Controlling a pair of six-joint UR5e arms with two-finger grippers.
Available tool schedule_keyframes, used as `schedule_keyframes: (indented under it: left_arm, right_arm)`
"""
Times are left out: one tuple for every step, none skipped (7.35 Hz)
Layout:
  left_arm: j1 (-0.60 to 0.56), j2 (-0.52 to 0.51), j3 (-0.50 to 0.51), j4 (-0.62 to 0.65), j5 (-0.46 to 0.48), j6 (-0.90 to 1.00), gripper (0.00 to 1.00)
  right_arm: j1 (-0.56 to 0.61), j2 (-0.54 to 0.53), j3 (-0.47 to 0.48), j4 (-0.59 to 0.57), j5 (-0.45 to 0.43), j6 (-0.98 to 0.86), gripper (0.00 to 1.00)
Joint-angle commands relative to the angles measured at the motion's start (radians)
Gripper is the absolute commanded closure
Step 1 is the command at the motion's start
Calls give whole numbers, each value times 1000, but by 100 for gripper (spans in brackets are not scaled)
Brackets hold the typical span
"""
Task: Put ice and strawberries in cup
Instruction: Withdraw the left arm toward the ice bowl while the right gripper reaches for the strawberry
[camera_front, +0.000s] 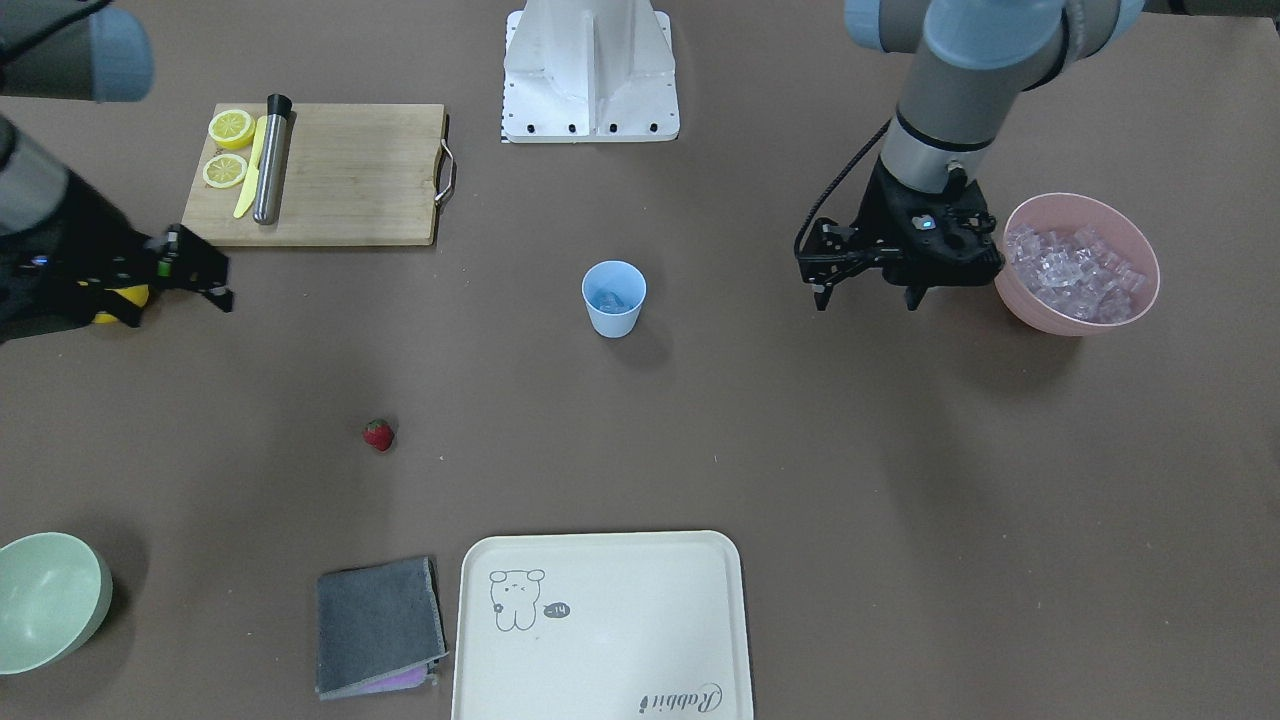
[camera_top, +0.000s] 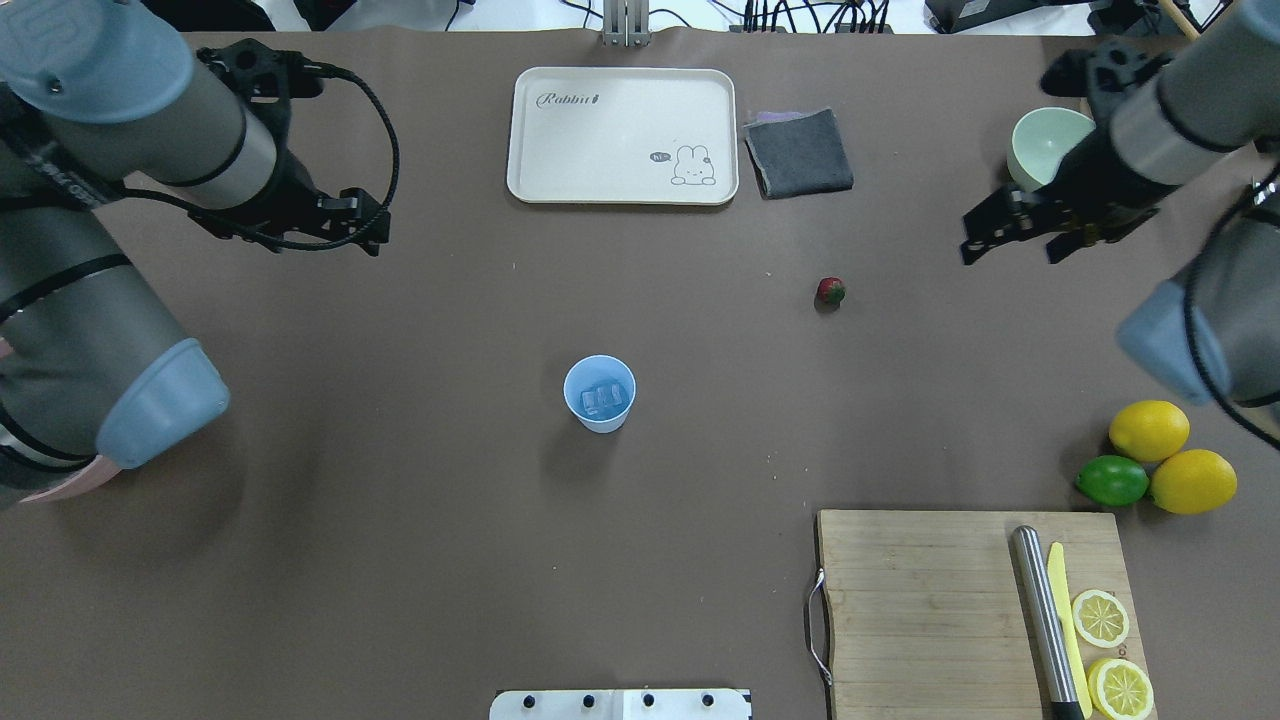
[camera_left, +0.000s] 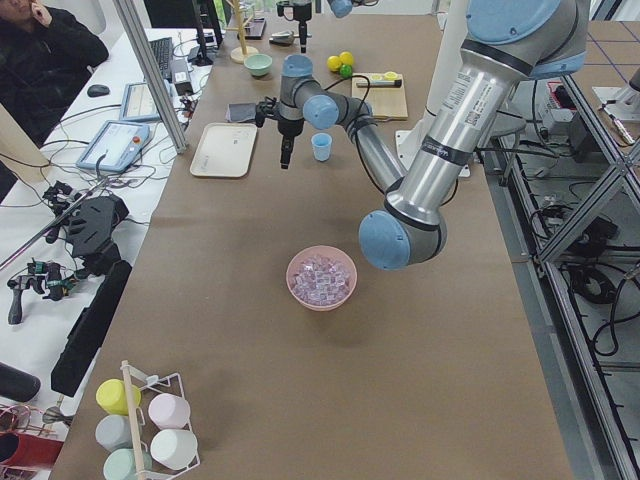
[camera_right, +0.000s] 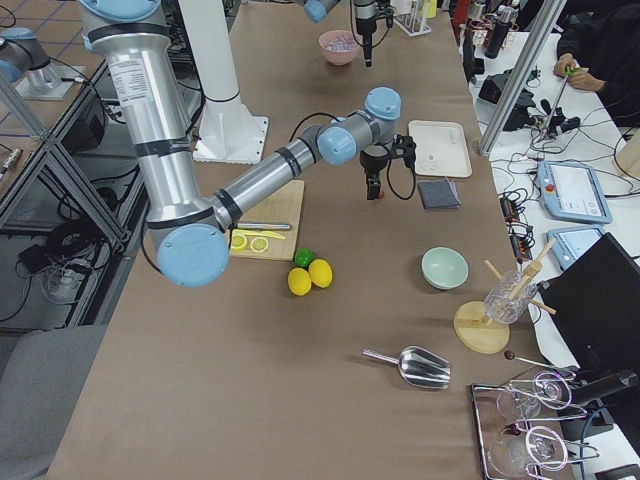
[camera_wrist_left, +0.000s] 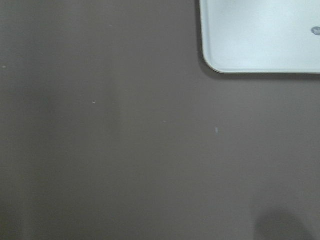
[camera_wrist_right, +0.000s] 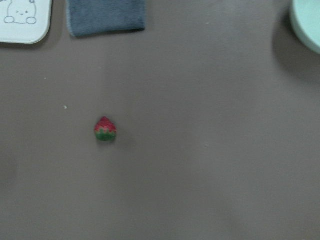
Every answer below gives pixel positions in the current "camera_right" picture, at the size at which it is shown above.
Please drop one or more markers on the green lime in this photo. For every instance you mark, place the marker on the green lime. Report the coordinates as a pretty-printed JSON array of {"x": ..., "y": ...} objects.
[{"x": 304, "y": 257}]

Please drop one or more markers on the yellow lemon lower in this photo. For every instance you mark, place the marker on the yellow lemon lower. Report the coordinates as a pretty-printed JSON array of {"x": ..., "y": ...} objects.
[{"x": 299, "y": 281}]

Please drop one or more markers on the yellow lemon upper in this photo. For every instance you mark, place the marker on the yellow lemon upper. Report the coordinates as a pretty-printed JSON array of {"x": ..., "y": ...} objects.
[{"x": 321, "y": 273}]

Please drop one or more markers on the lemon slice lower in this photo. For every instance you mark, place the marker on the lemon slice lower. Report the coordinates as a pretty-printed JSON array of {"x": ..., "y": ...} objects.
[{"x": 239, "y": 242}]

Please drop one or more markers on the glass on wooden stand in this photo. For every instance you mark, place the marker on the glass on wooden stand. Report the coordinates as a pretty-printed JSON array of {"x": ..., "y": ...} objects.
[{"x": 502, "y": 305}]

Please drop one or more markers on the aluminium frame post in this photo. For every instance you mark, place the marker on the aluminium frame post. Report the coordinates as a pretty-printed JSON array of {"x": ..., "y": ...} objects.
[{"x": 540, "y": 29}]

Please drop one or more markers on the wooden cutting board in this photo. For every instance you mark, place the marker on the wooden cutting board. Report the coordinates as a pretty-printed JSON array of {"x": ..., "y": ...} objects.
[{"x": 282, "y": 206}]

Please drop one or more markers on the grey folded cloth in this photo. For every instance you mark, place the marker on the grey folded cloth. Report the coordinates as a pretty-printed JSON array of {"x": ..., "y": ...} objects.
[{"x": 439, "y": 194}]

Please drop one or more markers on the clear ice cubes pile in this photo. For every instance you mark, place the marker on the clear ice cubes pile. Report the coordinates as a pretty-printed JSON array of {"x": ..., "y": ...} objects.
[{"x": 341, "y": 42}]

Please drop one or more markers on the steel handled knife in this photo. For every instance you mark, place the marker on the steel handled knife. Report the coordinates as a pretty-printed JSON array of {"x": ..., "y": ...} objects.
[{"x": 265, "y": 229}]

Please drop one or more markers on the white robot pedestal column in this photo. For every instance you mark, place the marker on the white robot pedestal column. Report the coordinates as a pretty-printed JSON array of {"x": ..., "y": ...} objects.
[{"x": 207, "y": 32}]

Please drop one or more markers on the steel ice scoop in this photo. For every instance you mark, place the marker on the steel ice scoop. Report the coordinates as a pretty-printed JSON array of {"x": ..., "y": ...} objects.
[{"x": 417, "y": 366}]

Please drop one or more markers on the lemon slice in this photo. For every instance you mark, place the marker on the lemon slice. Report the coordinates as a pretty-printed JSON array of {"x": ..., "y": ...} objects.
[
  {"x": 259, "y": 244},
  {"x": 239, "y": 242}
]

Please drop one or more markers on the lemon slice upper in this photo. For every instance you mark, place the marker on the lemon slice upper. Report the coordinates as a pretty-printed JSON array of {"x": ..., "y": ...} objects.
[{"x": 259, "y": 244}]

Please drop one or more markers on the blue teach pendant far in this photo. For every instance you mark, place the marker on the blue teach pendant far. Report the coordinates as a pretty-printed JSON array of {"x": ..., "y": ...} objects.
[{"x": 571, "y": 191}]

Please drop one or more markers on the wooden cup stand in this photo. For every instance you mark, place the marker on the wooden cup stand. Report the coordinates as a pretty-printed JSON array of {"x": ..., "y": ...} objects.
[{"x": 483, "y": 335}]

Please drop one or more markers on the wire glass rack tray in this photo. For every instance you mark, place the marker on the wire glass rack tray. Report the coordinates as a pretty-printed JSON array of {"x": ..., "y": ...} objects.
[{"x": 518, "y": 426}]

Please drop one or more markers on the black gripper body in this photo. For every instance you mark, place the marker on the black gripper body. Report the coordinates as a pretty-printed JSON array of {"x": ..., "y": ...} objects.
[
  {"x": 373, "y": 162},
  {"x": 364, "y": 22}
]

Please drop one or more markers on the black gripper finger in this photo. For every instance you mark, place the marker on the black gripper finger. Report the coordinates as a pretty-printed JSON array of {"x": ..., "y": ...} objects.
[
  {"x": 367, "y": 46},
  {"x": 373, "y": 187}
]

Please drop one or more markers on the mint green bowl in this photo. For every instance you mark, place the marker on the mint green bowl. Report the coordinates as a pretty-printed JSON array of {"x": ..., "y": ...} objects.
[{"x": 444, "y": 268}]

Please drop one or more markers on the seated person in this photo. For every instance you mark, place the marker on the seated person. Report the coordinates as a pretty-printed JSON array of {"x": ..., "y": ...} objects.
[{"x": 601, "y": 55}]

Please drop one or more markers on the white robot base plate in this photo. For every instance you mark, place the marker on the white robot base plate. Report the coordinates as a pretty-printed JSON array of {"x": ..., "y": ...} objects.
[{"x": 225, "y": 140}]

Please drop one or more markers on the yellow lemon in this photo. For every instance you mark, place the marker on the yellow lemon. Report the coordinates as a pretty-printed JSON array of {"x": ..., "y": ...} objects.
[
  {"x": 299, "y": 281},
  {"x": 321, "y": 273}
]

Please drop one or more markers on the cream rabbit serving tray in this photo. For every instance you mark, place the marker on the cream rabbit serving tray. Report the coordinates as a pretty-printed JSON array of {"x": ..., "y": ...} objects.
[{"x": 441, "y": 149}]

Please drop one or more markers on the blue teach pendant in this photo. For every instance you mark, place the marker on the blue teach pendant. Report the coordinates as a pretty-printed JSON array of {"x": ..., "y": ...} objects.
[
  {"x": 572, "y": 242},
  {"x": 571, "y": 191}
]

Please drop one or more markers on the pink bowl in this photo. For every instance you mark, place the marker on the pink bowl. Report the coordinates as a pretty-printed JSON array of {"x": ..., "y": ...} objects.
[{"x": 337, "y": 58}]

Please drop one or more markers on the white wire cup rack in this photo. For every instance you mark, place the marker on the white wire cup rack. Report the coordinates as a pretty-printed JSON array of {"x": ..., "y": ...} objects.
[{"x": 412, "y": 16}]

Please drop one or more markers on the blue teach pendant near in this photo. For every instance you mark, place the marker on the blue teach pendant near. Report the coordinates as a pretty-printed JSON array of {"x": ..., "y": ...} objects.
[{"x": 572, "y": 242}]

